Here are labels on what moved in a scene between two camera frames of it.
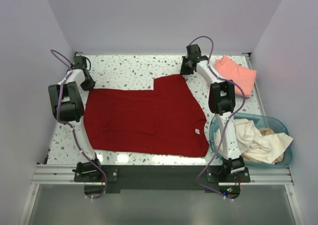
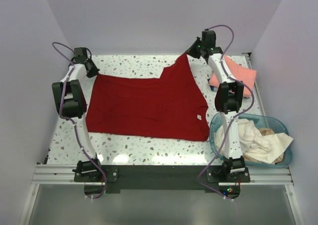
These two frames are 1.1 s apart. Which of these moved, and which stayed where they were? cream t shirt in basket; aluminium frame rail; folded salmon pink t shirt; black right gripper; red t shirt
Moved: black right gripper; red t shirt
Stayed: aluminium frame rail; folded salmon pink t shirt; cream t shirt in basket
